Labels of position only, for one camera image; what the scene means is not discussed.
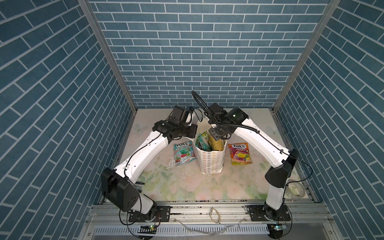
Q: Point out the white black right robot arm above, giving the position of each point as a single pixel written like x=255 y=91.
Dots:
x=282 y=161

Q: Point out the clear tape roll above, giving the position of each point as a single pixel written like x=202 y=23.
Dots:
x=295 y=190

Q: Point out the green Fox's mint candy bag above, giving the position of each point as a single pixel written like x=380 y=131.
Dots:
x=184 y=153

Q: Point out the yellow chips bag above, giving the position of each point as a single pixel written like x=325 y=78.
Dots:
x=216 y=145

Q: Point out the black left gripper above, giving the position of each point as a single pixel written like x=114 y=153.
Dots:
x=193 y=129

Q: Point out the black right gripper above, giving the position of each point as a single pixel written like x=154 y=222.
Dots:
x=215 y=136

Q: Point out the aluminium left corner post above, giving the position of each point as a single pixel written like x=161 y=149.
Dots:
x=92 y=20

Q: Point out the rubber band on rail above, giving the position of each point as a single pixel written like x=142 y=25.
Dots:
x=215 y=216

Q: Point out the teal snack packet in bag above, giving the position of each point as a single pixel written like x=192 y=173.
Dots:
x=202 y=142

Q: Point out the white printed paper bag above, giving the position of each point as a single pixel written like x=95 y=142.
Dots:
x=209 y=162

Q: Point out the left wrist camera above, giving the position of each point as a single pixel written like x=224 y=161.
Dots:
x=190 y=114

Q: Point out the white cable duct strip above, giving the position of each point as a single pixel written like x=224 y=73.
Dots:
x=180 y=230

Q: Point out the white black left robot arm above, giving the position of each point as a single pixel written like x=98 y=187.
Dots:
x=118 y=184

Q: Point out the orange Fox's fruits candy bag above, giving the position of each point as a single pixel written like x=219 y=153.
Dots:
x=240 y=154

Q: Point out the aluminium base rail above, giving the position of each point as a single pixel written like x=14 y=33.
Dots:
x=302 y=212

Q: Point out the aluminium right corner post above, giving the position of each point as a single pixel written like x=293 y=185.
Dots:
x=318 y=30

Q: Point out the aluminium corner post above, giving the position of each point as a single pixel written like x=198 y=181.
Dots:
x=318 y=30
x=92 y=20

